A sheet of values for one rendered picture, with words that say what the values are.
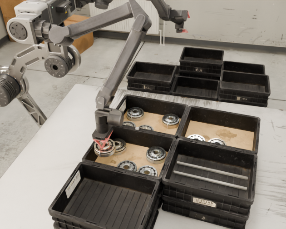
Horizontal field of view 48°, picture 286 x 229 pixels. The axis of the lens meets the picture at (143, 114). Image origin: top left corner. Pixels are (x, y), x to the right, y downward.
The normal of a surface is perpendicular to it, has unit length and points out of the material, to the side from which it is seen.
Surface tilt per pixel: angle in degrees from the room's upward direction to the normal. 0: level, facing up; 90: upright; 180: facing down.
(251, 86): 0
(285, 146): 0
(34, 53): 90
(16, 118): 0
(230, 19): 90
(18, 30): 90
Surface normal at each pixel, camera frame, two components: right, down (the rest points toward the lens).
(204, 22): -0.25, 0.59
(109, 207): -0.02, -0.79
